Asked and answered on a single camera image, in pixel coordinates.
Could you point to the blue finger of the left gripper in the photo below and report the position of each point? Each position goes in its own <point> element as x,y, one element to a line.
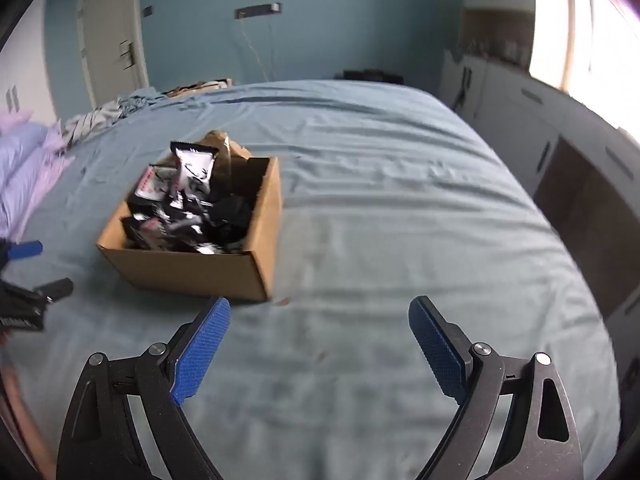
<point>25,250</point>
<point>55,291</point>

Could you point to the white cabinet unit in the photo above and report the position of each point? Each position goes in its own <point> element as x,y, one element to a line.
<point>553,87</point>

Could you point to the white wardrobe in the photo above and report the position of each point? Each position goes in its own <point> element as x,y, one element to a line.
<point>24,76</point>

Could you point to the lilac duvet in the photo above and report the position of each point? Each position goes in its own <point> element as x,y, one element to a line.
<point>32,160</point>

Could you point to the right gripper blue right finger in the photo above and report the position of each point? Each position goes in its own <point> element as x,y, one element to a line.
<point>539,439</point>

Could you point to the box of items by bed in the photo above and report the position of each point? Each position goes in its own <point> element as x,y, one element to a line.
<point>199,87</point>

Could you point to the teal bed sheet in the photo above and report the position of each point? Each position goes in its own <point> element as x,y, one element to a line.
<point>386,196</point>

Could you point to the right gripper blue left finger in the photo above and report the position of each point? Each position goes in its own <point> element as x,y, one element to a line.
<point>99,438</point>

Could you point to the white door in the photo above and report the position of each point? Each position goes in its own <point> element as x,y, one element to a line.
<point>111,48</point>

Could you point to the black box behind bed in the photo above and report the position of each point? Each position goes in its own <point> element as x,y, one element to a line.
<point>371,76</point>

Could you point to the black wall bracket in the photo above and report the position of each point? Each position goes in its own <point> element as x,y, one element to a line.
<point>257,10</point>

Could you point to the brown cardboard box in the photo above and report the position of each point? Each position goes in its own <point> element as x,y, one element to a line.
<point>247,275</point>

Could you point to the white black snack packet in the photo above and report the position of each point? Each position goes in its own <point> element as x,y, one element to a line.
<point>195,168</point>

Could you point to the striped grey cloth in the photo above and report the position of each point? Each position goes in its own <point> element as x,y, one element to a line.
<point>84,127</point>

